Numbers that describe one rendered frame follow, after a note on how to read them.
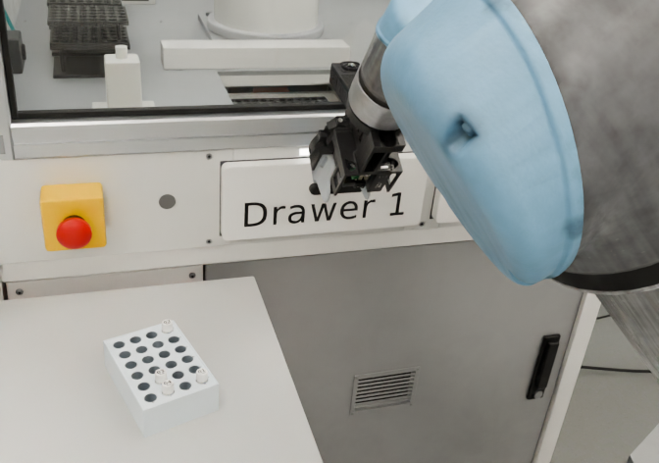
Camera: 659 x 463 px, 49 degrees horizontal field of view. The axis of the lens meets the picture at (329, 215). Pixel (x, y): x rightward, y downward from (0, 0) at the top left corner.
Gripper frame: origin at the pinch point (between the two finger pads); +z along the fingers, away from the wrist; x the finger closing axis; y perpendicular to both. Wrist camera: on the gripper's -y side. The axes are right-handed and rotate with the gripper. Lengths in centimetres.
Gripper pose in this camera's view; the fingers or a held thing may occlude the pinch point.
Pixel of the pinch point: (332, 176)
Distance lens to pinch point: 97.4
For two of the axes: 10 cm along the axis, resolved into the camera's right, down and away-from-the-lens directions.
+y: 1.9, 9.0, -3.9
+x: 9.5, -0.7, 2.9
